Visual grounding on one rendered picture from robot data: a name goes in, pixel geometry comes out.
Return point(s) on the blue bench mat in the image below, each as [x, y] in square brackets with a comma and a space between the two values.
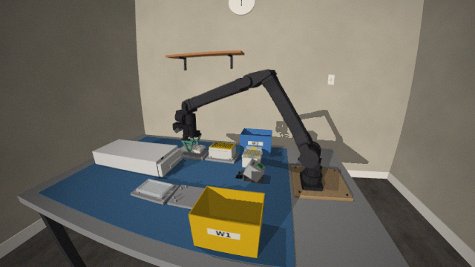
[105, 194]

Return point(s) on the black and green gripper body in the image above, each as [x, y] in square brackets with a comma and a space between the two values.
[193, 132]

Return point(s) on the white multiwell plate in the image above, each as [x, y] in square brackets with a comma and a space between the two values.
[154, 188]

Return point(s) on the white button box with green key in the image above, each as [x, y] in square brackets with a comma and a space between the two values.
[253, 172]

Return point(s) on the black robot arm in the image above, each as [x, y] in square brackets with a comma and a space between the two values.
[310, 151]

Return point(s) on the yellow open-top bin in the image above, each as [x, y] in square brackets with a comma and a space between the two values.
[231, 208]

